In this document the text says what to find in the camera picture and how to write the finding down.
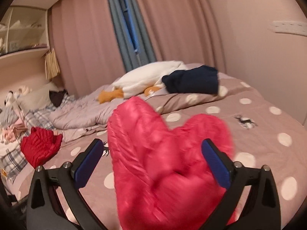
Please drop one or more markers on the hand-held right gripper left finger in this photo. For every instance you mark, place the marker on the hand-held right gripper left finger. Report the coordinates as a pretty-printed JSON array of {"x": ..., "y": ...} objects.
[{"x": 88, "y": 163}]

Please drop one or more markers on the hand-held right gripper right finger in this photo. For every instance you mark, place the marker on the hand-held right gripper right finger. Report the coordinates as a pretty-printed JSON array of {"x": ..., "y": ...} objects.
[{"x": 215, "y": 163}]

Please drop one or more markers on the red hooded puffer jacket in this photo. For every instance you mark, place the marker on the red hooded puffer jacket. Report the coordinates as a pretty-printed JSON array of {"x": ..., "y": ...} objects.
[{"x": 156, "y": 172}]

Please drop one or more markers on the pile of mixed clothes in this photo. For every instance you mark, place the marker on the pile of mixed clothes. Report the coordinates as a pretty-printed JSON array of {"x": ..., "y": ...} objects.
[{"x": 10, "y": 124}]

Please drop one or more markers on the polka dot deer blanket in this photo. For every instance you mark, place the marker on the polka dot deer blanket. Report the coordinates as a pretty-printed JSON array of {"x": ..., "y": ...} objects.
[{"x": 254, "y": 148}]

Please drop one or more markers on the crumpled grey quilt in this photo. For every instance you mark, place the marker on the crumpled grey quilt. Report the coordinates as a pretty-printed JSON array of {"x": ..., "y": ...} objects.
[{"x": 79, "y": 117}]

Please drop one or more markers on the dark red puffer garment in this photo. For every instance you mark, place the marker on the dark red puffer garment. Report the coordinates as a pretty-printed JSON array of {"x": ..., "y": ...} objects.
[{"x": 40, "y": 146}]

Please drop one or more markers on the plaid bed sheet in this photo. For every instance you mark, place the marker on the plaid bed sheet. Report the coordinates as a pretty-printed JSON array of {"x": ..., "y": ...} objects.
[{"x": 36, "y": 119}]

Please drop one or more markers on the dark brown garment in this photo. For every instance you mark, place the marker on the dark brown garment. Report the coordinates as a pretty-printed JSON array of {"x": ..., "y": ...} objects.
[{"x": 57, "y": 98}]

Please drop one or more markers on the beige pillow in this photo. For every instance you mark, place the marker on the beige pillow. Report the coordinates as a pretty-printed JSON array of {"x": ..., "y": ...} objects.
[{"x": 36, "y": 98}]

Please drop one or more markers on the folded navy garment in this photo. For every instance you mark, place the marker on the folded navy garment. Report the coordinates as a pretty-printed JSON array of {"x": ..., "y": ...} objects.
[{"x": 191, "y": 80}]

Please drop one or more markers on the white goose plush toy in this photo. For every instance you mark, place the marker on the white goose plush toy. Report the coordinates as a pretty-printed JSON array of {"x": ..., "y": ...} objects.
[{"x": 139, "y": 79}]

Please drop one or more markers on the yellow straw hanging ornament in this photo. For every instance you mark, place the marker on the yellow straw hanging ornament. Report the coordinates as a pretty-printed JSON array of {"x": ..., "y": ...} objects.
[{"x": 51, "y": 64}]

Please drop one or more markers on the pink curtain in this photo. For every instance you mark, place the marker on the pink curtain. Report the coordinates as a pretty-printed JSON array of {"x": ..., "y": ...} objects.
[
  {"x": 86, "y": 40},
  {"x": 177, "y": 24}
]

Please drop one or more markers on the grey-blue curtain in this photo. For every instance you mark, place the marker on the grey-blue curtain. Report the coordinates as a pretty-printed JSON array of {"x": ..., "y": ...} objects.
[{"x": 120, "y": 28}]

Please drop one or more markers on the cream wall shelf unit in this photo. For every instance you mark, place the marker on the cream wall shelf unit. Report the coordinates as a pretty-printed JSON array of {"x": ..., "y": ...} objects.
[{"x": 24, "y": 28}]

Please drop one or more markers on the white wall power strip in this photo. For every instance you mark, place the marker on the white wall power strip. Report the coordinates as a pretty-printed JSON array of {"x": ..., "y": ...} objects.
[{"x": 287, "y": 26}]

